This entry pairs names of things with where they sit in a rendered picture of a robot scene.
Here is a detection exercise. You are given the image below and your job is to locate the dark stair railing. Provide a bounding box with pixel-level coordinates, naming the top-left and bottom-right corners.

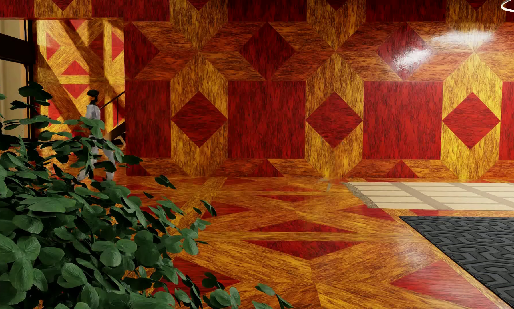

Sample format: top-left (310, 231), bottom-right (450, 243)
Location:
top-left (98, 90), bottom-right (127, 145)

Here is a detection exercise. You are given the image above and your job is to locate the beige striped rug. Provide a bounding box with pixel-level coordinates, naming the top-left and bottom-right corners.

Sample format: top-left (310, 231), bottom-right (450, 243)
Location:
top-left (342, 181), bottom-right (514, 211)

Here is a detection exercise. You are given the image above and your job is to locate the green leafy plant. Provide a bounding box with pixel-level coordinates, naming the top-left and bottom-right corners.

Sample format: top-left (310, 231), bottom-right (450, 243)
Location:
top-left (0, 66), bottom-right (294, 309)

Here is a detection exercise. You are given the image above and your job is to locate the dark grey patterned rug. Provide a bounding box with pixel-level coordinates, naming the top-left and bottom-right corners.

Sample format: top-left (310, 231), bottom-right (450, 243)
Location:
top-left (399, 216), bottom-right (514, 309)

